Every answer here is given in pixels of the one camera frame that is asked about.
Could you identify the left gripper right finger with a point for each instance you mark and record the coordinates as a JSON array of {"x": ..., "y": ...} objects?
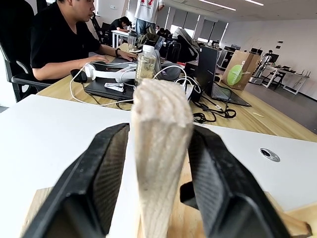
[{"x": 223, "y": 193}]

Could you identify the black office chair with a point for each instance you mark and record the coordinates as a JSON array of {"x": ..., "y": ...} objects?
[{"x": 15, "y": 37}]

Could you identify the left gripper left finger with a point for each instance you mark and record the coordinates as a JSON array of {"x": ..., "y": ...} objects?
[{"x": 81, "y": 188}]

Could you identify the open black laptop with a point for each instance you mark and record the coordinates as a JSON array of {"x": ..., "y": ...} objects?
[{"x": 209, "y": 72}]

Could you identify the white headset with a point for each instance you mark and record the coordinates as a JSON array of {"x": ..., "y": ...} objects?
[{"x": 109, "y": 73}]

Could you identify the dark capped water bottle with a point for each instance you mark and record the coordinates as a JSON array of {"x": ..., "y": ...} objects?
[{"x": 131, "y": 41}]

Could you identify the black computer mouse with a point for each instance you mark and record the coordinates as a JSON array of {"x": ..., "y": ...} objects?
[{"x": 78, "y": 75}]

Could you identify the grey black backpack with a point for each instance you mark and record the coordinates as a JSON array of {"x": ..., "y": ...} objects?
[{"x": 188, "y": 45}]

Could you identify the person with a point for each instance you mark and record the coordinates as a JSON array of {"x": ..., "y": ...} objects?
[
  {"x": 147, "y": 12},
  {"x": 120, "y": 24},
  {"x": 59, "y": 42}
]

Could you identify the clear plastic bottle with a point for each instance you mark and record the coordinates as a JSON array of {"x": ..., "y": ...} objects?
[{"x": 145, "y": 64}]

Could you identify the closed black laptop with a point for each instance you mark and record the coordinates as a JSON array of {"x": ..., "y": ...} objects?
[{"x": 109, "y": 90}]

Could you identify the white charger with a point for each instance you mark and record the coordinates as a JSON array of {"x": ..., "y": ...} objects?
[{"x": 190, "y": 89}]

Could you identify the wooden bar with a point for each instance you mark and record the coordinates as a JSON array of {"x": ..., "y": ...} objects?
[
  {"x": 161, "y": 138},
  {"x": 297, "y": 220}
]

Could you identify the brown paper bag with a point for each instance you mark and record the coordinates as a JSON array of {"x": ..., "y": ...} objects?
[{"x": 239, "y": 72}]

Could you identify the silver foil packet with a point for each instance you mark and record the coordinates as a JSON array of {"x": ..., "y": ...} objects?
[{"x": 114, "y": 86}]

